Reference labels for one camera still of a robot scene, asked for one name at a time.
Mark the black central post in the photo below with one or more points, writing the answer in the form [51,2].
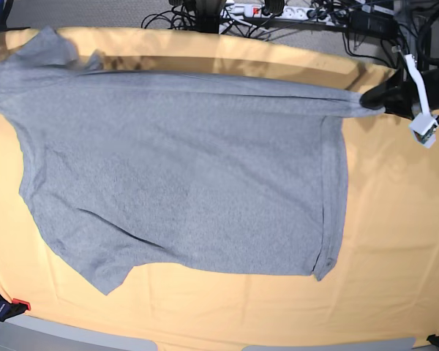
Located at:
[207,15]

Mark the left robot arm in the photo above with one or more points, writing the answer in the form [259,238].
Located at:
[413,34]

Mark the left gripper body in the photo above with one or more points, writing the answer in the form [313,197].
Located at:
[427,84]

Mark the yellow table cloth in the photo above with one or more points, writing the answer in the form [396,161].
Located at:
[384,286]

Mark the white power strip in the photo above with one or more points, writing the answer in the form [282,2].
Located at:
[256,14]

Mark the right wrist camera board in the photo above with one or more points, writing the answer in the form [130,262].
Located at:
[423,128]

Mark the black power adapter brick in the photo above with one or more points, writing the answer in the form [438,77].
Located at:
[373,25]

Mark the blue clamp with red tip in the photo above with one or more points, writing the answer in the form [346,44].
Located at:
[13,308]

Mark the grey t-shirt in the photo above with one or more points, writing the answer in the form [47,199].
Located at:
[214,172]

